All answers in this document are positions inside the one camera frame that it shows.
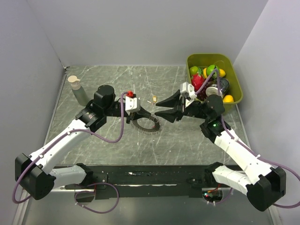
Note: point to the yellow banana toy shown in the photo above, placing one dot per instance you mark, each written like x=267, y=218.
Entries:
x=228, y=99

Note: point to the green watermelon toy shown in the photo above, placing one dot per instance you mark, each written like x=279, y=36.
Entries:
x=210, y=68

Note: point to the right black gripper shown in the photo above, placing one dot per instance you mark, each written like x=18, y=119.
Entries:
x=171, y=115

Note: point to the olive green plastic bin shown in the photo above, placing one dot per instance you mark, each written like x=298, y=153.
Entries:
x=204, y=60

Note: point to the yellow lemon toy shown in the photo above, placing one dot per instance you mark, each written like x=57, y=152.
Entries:
x=222, y=73

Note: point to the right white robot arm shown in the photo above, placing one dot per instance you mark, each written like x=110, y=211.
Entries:
x=262, y=183

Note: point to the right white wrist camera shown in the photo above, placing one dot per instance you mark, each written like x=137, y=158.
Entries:
x=188, y=93

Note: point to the black mounting base plate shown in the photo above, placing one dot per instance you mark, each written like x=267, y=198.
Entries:
x=149, y=181

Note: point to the grey bottle with beige cap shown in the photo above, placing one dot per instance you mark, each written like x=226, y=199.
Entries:
x=78, y=90

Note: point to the dark grapes toy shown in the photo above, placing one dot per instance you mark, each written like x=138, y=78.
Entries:
x=202, y=94

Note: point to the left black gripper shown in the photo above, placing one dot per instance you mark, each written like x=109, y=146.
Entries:
x=142, y=113

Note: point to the black tin can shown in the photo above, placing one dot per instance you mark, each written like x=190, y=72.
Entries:
x=223, y=87

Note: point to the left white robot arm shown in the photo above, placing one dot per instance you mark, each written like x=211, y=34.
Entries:
x=36, y=172

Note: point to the green lime toy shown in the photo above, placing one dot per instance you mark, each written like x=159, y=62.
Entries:
x=193, y=70

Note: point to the red dragon fruit toy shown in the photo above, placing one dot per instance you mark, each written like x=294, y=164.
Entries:
x=197, y=80

